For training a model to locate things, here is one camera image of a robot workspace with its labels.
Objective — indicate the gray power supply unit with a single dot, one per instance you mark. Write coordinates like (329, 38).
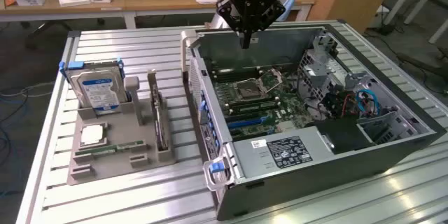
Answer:
(252, 162)

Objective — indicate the gray metal disk bay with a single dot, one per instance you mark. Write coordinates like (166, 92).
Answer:
(382, 129)

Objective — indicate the green graphics card with fan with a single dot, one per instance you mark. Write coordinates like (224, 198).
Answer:
(160, 119)

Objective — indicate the gray parts rack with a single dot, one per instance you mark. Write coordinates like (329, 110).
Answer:
(114, 166)

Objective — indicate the blue card retention latch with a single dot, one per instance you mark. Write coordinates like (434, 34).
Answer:
(201, 102)

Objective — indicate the green motherboard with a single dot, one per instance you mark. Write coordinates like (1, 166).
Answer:
(288, 106)

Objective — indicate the green RAM stick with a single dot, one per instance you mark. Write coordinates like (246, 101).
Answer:
(104, 150)

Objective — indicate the hard disk in blue caddy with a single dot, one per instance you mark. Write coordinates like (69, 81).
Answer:
(97, 90)

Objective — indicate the blue expansion slot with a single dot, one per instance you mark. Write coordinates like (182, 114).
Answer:
(244, 122)

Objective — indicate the empty black RAM slot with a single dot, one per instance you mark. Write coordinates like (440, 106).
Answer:
(254, 112)

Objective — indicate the black plastic air shroud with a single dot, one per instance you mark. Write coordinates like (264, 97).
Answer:
(342, 134)

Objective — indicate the silver CPU chip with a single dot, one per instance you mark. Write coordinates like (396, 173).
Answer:
(92, 134)

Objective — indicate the gray perforated drive cage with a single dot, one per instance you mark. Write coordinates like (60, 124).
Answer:
(316, 78)

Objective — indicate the installed RAM stick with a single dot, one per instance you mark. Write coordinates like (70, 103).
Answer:
(252, 105)

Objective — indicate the CPU socket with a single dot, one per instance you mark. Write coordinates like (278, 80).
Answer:
(249, 90)

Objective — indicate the black open PC case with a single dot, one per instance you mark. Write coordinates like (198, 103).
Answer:
(314, 182)

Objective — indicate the metal socket cover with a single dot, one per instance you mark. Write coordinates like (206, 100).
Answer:
(270, 79)

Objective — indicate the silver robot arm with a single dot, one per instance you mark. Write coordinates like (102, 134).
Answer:
(221, 18)

